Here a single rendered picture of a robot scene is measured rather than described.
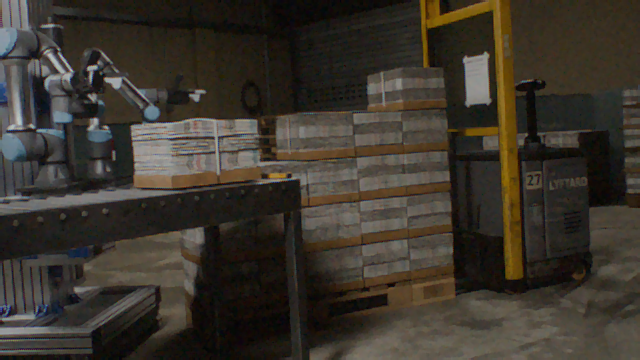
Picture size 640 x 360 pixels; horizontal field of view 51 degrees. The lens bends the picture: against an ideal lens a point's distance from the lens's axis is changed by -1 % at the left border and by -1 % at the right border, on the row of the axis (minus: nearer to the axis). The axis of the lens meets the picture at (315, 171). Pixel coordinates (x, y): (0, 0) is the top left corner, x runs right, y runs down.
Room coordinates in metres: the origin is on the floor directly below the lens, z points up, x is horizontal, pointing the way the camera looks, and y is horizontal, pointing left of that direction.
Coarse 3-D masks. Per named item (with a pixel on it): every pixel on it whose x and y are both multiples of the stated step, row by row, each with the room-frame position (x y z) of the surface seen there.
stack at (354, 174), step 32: (320, 160) 3.43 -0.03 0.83; (352, 160) 3.50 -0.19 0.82; (384, 160) 3.58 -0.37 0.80; (320, 192) 3.42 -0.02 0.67; (224, 224) 3.19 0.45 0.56; (256, 224) 3.27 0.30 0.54; (320, 224) 3.40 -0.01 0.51; (352, 224) 3.49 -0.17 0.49; (384, 224) 3.56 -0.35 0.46; (320, 256) 3.40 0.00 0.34; (352, 256) 3.48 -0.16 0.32; (384, 256) 3.56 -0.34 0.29; (192, 288) 3.32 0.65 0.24; (224, 288) 3.19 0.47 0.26; (256, 288) 3.26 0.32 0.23; (384, 288) 3.55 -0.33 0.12; (192, 320) 3.35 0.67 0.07; (256, 320) 3.44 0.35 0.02; (288, 320) 3.46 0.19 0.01; (320, 320) 3.39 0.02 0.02
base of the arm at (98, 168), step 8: (96, 160) 3.29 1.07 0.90; (104, 160) 3.30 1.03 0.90; (112, 160) 3.34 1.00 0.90; (88, 168) 3.31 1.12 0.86; (96, 168) 3.28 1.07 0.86; (104, 168) 3.29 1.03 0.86; (112, 168) 3.31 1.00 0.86; (88, 176) 3.29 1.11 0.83; (96, 176) 3.27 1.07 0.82; (104, 176) 3.28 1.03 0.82; (112, 176) 3.30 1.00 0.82
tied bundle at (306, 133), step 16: (288, 128) 3.55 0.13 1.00; (304, 128) 3.39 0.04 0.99; (320, 128) 3.44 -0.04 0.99; (336, 128) 3.47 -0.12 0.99; (288, 144) 3.57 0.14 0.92; (304, 144) 3.39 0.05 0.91; (320, 144) 3.42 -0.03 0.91; (336, 144) 3.46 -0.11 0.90; (352, 144) 3.50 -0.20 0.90; (304, 160) 3.43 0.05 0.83
